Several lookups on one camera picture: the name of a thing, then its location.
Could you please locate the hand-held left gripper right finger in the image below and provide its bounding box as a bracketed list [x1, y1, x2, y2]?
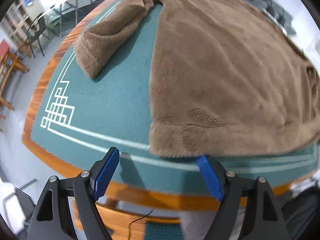
[196, 155, 290, 240]

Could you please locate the green table mat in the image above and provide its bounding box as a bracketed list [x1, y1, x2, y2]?
[30, 0, 320, 195]

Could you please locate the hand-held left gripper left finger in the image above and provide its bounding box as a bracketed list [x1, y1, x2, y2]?
[26, 147, 120, 240]

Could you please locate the wooden chair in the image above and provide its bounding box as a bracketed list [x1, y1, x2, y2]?
[0, 40, 30, 110]

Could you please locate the dark cloth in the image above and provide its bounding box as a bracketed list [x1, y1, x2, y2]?
[280, 186, 320, 240]

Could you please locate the brown fleece garment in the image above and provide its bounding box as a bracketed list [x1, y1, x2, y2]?
[72, 0, 320, 158]

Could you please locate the glass-door cabinet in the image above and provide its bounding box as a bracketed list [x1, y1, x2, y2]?
[5, 0, 33, 40]

